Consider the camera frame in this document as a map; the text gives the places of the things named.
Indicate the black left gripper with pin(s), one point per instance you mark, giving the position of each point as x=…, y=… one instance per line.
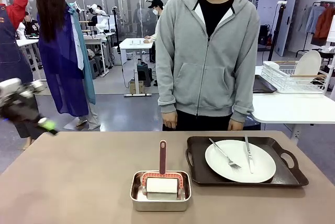
x=18, y=111

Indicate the silver metal fork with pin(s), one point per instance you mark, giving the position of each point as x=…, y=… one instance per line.
x=234, y=166

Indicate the silver metal table knife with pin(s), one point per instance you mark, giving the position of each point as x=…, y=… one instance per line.
x=250, y=163

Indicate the white round dinner plate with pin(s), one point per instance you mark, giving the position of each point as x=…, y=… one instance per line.
x=261, y=161

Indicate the dark brown serving tray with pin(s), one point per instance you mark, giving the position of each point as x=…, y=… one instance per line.
x=284, y=174

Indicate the person's right forearm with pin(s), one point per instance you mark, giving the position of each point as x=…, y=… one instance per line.
x=166, y=90

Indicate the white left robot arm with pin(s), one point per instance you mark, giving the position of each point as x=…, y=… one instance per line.
x=10, y=86

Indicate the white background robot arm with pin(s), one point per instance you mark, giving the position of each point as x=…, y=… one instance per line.
x=100, y=26

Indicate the person's left forearm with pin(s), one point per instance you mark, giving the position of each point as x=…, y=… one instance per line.
x=246, y=95

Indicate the person's right hand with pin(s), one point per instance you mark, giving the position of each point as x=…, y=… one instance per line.
x=170, y=120

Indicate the person's left hand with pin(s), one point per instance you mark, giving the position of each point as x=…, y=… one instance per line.
x=235, y=125

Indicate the long-haired figure in blue gown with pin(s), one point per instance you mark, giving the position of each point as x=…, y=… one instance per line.
x=60, y=64

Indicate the teal hanging garment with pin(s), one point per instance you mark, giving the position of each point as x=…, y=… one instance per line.
x=87, y=77

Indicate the grey plastic stool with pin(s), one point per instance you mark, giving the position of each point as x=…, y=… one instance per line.
x=95, y=67

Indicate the red-sleeved figure in denim apron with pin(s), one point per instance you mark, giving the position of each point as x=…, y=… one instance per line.
x=10, y=51

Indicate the cardboard box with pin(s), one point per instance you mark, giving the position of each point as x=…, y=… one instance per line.
x=136, y=88

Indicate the black stacked stool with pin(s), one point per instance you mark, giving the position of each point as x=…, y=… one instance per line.
x=144, y=73

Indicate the white standing desk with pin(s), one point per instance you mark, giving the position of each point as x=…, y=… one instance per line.
x=136, y=43

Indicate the rectangular metal tin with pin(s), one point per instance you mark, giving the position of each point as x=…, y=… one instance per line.
x=159, y=205

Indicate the man with black cap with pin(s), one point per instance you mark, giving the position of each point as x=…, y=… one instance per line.
x=155, y=9

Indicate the person in grey hoodie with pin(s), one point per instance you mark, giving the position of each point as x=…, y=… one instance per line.
x=206, y=64

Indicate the black baking tray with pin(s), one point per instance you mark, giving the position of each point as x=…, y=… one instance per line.
x=263, y=85

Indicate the black stand with white top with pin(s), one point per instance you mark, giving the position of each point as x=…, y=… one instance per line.
x=278, y=25

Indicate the white open door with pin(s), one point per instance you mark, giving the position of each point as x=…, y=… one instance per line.
x=293, y=25

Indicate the white plate in rack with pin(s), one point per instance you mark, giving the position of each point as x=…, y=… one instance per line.
x=311, y=63

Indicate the light blue hanging shirt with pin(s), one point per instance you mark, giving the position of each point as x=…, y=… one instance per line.
x=314, y=20

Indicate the orange hanging jacket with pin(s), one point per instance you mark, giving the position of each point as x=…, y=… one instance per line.
x=324, y=25

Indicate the black camera tripod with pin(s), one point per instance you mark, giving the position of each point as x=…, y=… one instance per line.
x=116, y=27

